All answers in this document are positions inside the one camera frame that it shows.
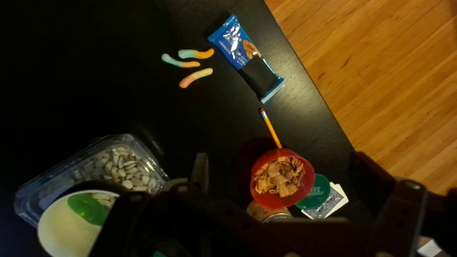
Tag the green plastic spoon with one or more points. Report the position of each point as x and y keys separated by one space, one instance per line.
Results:
x=88 y=209

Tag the blue snack packet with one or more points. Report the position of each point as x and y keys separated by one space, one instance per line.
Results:
x=245 y=57

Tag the white bowl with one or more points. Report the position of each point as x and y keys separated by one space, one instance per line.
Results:
x=59 y=230

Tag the green orange gummy worm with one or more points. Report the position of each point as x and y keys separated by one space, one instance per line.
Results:
x=179 y=61

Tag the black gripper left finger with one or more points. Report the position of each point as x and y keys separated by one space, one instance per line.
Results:
x=144 y=223

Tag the open glass jar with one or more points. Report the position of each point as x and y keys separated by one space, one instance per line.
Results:
x=266 y=213

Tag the orange pink gummy worm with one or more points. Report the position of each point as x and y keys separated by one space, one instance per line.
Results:
x=195 y=79

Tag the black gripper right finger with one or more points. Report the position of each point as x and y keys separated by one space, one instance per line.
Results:
x=401 y=214

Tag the green round lid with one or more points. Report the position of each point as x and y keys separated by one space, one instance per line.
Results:
x=318 y=193

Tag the red bowl with cereal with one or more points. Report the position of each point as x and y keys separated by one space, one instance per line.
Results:
x=281 y=177

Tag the teal orange gummy worm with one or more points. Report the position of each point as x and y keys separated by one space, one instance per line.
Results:
x=195 y=53

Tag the orange pencil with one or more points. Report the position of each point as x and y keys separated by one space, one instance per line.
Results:
x=271 y=127

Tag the clear plastic container with nuts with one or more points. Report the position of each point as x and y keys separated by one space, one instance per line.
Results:
x=115 y=164

